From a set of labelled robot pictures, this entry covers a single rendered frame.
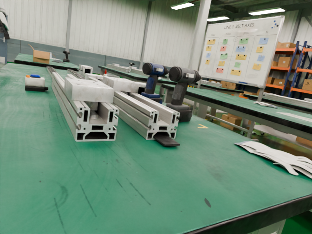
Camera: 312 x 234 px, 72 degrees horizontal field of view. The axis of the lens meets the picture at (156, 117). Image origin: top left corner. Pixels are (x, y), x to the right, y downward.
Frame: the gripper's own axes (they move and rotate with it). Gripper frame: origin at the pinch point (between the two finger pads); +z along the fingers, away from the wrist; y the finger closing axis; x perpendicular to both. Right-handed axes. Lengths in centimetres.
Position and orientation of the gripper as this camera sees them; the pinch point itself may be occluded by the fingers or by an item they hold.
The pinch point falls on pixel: (4, 35)
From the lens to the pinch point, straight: 199.0
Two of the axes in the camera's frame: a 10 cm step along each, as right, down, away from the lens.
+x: -9.1, 2.5, -3.3
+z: 2.8, 9.6, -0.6
